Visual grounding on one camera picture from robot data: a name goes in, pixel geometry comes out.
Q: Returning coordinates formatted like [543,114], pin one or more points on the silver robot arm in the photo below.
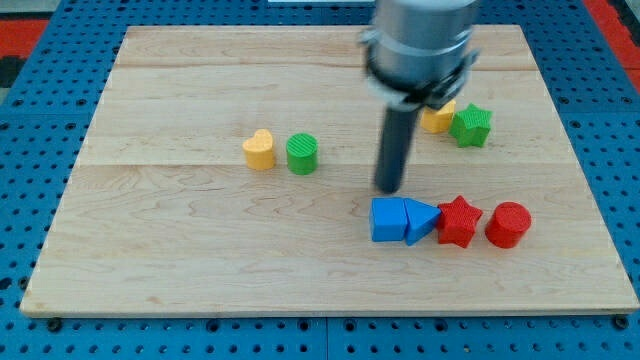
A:
[416,51]

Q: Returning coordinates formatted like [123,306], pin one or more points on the green cylinder block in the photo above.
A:
[301,149]

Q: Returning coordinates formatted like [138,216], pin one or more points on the yellow heart block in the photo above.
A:
[259,150]

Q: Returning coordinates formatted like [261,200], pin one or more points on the blue cube block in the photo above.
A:
[387,219]

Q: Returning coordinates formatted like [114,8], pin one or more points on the light wooden board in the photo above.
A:
[161,217]

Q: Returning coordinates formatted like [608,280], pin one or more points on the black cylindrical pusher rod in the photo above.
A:
[395,142]

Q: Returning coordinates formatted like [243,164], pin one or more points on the blue triangle block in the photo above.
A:
[422,219]

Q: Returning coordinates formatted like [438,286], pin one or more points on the yellow hexagon block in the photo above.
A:
[438,121]

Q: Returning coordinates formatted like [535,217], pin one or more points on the red star block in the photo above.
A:
[457,222]

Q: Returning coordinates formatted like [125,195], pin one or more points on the green star block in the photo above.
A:
[471,126]

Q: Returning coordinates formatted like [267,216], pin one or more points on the red cylinder block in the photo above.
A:
[508,224]

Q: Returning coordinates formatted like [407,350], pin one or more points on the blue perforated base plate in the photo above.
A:
[49,107]

